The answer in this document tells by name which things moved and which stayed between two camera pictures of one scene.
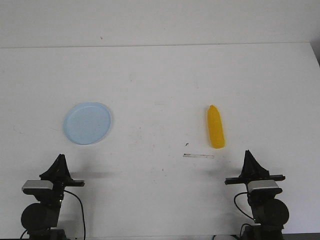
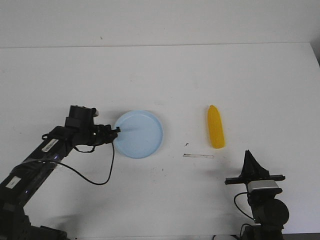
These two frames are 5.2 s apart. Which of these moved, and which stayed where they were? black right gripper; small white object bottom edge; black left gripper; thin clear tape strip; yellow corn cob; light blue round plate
Moved: black left gripper; light blue round plate
Stayed: black right gripper; small white object bottom edge; thin clear tape strip; yellow corn cob
